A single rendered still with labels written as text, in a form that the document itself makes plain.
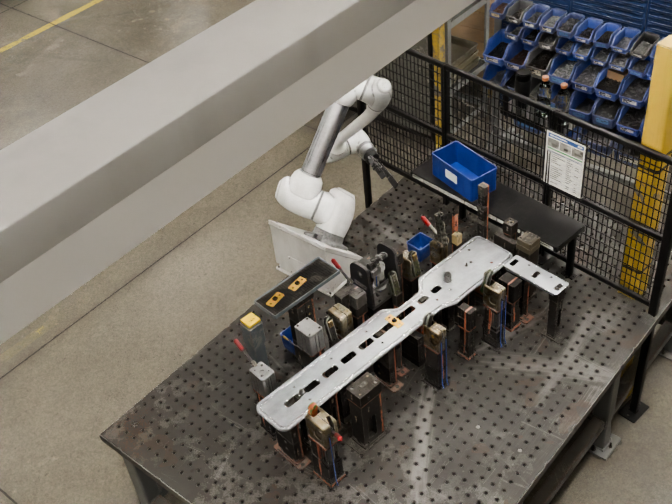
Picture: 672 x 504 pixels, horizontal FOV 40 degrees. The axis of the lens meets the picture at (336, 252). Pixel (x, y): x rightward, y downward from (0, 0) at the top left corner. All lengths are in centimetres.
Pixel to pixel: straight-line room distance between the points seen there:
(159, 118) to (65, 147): 9
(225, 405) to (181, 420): 20
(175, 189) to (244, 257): 490
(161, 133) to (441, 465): 303
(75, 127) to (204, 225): 524
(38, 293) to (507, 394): 330
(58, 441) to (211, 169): 424
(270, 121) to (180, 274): 483
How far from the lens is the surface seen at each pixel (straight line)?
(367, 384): 366
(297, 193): 443
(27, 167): 90
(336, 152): 476
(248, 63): 99
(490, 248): 425
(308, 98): 107
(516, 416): 398
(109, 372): 538
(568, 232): 432
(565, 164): 426
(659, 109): 389
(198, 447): 400
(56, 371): 550
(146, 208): 94
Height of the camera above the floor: 381
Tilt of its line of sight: 41 degrees down
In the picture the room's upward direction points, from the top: 7 degrees counter-clockwise
